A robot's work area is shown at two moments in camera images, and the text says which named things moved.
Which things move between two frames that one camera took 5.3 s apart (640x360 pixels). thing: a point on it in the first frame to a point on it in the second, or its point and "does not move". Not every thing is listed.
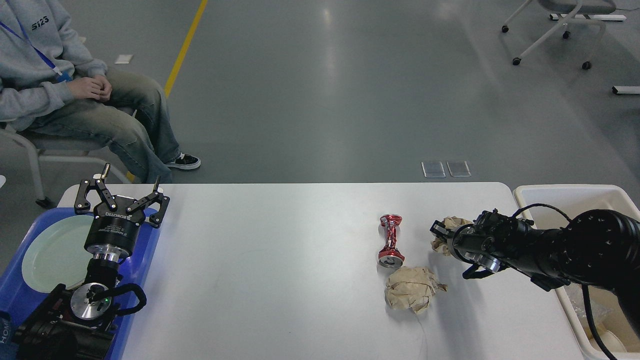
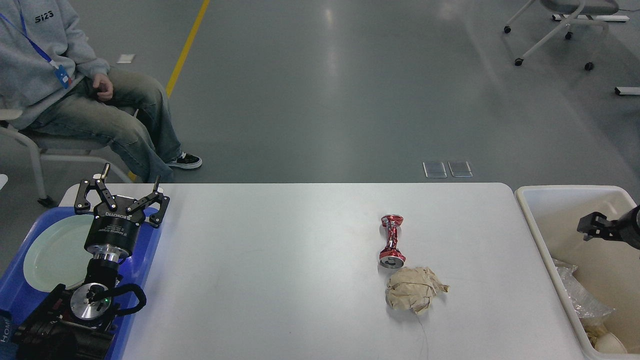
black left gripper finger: (82, 205) does not move
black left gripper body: (110, 235) does not move
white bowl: (611, 340) does not move
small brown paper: (441, 244) to (594, 331)
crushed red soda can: (390, 257) does not move
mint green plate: (54, 253) does not move
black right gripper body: (475, 243) to (626, 228)
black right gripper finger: (471, 273) to (595, 224)
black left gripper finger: (155, 197) does not move
